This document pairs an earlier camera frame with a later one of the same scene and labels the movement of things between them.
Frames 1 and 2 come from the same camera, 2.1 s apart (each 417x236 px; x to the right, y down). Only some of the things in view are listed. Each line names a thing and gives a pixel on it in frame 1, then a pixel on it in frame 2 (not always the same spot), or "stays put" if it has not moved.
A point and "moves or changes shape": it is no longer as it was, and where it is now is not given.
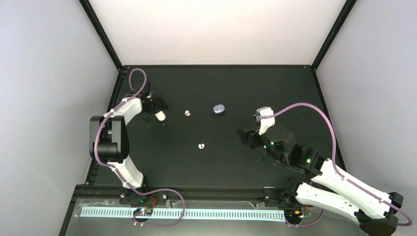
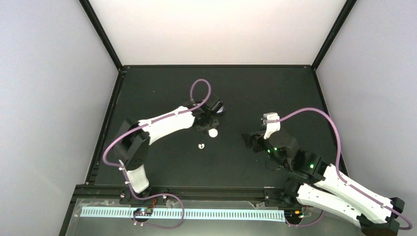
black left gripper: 159,106 to 214,124
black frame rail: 167,194 stays put
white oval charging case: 160,116 moves or changes shape
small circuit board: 143,212 stays put
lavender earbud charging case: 219,109 stays put
